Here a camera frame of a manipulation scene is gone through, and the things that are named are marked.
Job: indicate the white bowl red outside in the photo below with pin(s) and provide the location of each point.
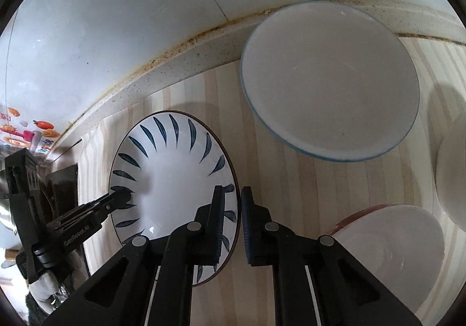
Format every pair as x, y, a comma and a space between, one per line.
393, 249

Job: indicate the striped beige table mat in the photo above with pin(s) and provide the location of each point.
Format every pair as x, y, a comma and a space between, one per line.
298, 184

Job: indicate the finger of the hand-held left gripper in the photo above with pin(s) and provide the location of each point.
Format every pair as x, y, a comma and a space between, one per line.
93, 217

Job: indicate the white plate blue leaf pattern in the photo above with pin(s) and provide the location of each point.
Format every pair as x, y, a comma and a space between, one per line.
174, 180

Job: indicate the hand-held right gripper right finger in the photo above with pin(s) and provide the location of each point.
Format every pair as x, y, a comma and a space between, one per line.
247, 227

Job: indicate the colourful wall sticker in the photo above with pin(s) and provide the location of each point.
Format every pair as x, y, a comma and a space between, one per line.
43, 126

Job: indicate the large white blue-rimmed plate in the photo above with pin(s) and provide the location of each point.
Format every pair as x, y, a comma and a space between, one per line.
327, 86

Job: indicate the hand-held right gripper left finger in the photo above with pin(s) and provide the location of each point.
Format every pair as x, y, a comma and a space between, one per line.
217, 227

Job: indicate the dark brown object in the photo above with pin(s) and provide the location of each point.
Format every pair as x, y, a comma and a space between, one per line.
63, 187

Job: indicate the person's left hand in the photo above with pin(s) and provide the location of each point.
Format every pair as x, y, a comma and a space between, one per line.
45, 289

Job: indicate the plain white bowl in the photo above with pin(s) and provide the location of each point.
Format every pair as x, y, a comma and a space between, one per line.
453, 173

